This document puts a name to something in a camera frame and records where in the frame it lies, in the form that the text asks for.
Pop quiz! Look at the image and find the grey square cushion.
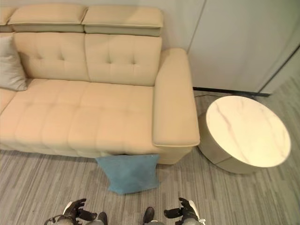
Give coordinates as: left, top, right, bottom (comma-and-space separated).
0, 36, 28, 91

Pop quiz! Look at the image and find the dark robot foot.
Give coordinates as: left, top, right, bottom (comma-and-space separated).
143, 206, 155, 225
96, 211, 108, 225

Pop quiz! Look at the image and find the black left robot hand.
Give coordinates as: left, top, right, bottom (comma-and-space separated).
63, 198, 98, 222

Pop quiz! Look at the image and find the dark right robot foot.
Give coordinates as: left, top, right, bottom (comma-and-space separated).
143, 206, 155, 225

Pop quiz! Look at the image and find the white wall partition panel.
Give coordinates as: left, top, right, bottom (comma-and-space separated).
187, 0, 300, 94

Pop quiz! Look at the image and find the round marble side table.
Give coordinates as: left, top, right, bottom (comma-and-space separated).
197, 95, 292, 175

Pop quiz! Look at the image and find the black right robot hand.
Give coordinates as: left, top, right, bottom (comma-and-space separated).
164, 197, 199, 222

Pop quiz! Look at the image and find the beige leather sofa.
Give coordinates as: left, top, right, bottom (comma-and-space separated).
0, 5, 201, 165

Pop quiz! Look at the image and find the blue square cushion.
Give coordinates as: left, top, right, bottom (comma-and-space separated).
96, 153, 160, 195

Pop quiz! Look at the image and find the dark left robot foot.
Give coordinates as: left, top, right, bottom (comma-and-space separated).
96, 211, 108, 225

